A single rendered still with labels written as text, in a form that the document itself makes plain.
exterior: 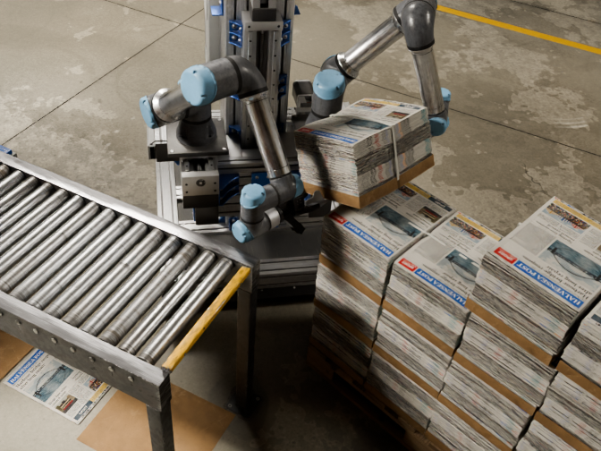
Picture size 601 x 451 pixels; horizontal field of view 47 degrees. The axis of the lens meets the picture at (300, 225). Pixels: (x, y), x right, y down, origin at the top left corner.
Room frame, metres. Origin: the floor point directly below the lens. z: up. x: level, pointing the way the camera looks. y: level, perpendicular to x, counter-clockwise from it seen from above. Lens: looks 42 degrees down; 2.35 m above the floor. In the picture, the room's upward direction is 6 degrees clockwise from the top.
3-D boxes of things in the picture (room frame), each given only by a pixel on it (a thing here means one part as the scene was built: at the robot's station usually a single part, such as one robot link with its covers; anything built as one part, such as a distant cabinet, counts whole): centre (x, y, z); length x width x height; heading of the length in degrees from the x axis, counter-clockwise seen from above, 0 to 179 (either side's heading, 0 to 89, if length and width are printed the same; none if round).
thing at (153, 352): (1.32, 0.30, 0.77); 0.47 x 0.05 x 0.05; 157
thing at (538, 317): (1.43, -0.74, 0.95); 0.38 x 0.29 x 0.23; 138
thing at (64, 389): (1.56, 0.87, 0.00); 0.37 x 0.28 x 0.01; 67
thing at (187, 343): (1.27, 0.23, 0.81); 0.43 x 0.03 x 0.02; 157
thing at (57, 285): (1.47, 0.66, 0.77); 0.47 x 0.05 x 0.05; 157
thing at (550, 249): (1.43, -0.74, 1.06); 0.37 x 0.29 x 0.01; 138
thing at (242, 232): (1.63, 0.16, 0.84); 0.11 x 0.08 x 0.09; 137
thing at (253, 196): (1.64, 0.14, 0.94); 0.11 x 0.08 x 0.11; 132
